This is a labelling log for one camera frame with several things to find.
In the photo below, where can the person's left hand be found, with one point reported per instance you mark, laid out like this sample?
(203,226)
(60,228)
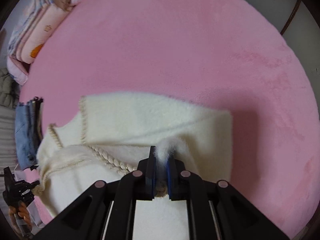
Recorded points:
(20,212)

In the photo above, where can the folded blue jeans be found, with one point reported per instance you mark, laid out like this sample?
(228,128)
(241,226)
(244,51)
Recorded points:
(23,130)

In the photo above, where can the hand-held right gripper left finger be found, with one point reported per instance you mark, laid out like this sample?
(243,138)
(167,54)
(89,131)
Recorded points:
(152,180)

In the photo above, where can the green puffer jacket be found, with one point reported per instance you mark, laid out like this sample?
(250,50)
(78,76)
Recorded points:
(7,90)

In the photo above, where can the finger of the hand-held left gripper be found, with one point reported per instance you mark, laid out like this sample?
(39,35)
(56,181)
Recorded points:
(26,186)
(8,180)

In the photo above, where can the folded pink quilt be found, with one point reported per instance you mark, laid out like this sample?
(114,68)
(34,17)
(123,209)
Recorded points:
(47,27)

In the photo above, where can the folded floral quilt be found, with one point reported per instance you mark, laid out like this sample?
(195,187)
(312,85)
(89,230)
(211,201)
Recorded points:
(37,5)

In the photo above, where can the white fuzzy cardigan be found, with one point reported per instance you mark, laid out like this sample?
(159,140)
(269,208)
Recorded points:
(140,120)

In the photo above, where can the pink plush bed sheet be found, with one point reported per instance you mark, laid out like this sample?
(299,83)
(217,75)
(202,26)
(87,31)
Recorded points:
(187,42)

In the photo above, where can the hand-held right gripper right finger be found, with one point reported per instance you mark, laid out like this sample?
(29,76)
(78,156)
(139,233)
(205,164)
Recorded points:
(170,180)

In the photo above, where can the folded dark garment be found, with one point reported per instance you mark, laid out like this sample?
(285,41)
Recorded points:
(37,115)

